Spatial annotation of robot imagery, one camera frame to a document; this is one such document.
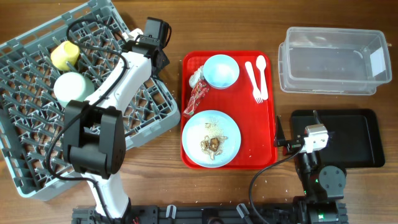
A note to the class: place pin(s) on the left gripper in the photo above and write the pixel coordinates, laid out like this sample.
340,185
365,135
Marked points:
166,60

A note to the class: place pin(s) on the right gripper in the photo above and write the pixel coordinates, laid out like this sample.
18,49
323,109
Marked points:
291,145

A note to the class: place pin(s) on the white plastic fork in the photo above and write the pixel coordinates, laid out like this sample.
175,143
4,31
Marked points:
255,91

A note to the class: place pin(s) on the light blue small bowl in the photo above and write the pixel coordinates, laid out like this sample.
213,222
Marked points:
221,71

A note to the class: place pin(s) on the white plastic spoon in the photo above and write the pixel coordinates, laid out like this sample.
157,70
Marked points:
261,66

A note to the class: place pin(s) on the yellow plastic cup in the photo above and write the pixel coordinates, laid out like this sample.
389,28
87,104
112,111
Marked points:
65,52

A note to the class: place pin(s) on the mint green bowl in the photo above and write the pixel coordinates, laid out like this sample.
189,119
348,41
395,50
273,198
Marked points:
72,86

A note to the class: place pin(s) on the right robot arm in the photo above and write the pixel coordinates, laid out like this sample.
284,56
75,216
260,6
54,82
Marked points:
323,185

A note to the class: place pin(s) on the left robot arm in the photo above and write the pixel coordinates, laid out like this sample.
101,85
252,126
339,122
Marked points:
94,137

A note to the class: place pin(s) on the grey dishwasher rack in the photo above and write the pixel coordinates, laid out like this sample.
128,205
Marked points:
31,116

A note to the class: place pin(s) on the crumpled white napkin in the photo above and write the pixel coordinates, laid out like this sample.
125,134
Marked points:
197,76

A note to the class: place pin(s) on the black plastic tray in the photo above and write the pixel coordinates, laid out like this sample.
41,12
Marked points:
354,141

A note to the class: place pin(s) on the red snack wrapper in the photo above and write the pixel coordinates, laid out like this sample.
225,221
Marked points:
198,93

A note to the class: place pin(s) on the clear plastic bin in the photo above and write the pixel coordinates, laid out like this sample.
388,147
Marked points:
333,61

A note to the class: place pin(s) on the red plastic tray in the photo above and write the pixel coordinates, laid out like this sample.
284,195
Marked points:
256,122

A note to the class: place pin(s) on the food scraps on plate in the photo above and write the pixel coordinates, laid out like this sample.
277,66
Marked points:
213,139

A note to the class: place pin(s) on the light blue dinner plate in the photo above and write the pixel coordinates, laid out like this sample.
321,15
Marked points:
193,133

